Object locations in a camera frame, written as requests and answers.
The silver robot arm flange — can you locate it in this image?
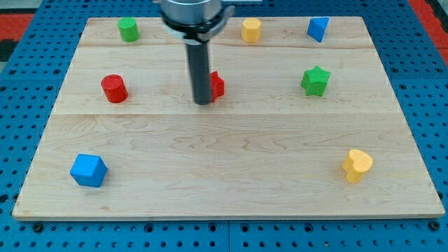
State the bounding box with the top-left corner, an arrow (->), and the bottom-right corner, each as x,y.
160,0 -> 236,46

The red star block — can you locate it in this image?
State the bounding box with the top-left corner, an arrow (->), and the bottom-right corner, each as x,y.
210,71 -> 225,102

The green star block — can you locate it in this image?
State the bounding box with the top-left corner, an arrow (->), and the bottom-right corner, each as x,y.
300,66 -> 331,97

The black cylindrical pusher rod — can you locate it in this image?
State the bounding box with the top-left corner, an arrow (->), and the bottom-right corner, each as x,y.
185,43 -> 212,105

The wooden board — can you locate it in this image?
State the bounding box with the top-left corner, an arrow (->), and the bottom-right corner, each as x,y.
13,17 -> 445,221

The yellow hexagon block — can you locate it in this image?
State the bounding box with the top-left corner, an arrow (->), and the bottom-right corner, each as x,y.
241,17 -> 262,43

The red cylinder block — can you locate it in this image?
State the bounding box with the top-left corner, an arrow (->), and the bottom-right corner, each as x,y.
101,74 -> 128,103

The green cylinder block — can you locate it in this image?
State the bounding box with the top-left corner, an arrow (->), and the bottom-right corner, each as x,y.
118,17 -> 140,42

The blue triangle block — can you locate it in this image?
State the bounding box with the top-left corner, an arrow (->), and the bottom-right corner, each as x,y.
307,17 -> 330,43

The yellow heart block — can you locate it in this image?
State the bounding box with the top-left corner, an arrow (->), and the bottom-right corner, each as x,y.
342,149 -> 373,183

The blue cube block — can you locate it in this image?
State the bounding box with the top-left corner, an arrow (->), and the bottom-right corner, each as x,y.
69,154 -> 108,188

